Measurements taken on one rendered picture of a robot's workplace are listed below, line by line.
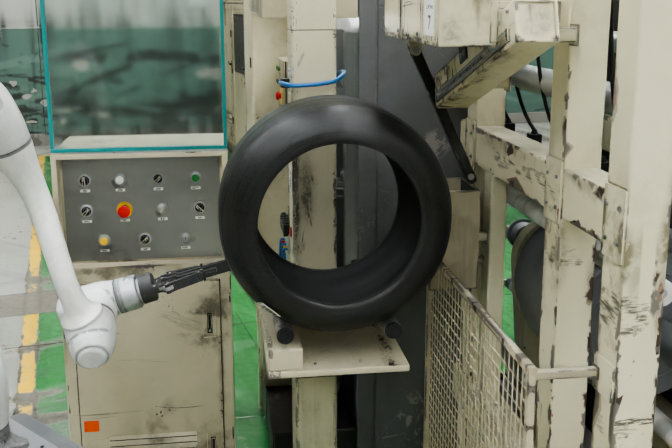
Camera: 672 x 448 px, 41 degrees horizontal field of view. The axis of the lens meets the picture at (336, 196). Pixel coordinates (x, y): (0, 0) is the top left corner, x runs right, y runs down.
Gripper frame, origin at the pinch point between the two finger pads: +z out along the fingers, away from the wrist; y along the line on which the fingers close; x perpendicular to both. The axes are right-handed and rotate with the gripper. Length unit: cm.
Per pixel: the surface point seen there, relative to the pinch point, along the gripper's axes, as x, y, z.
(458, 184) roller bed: 7, 38, 76
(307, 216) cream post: 0.2, 26.7, 27.4
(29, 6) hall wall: -116, 892, -183
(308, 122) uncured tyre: -32.0, -11.1, 31.9
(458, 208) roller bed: 8, 19, 70
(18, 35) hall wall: -87, 890, -205
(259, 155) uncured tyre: -27.4, -11.2, 18.4
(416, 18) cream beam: -50, -16, 62
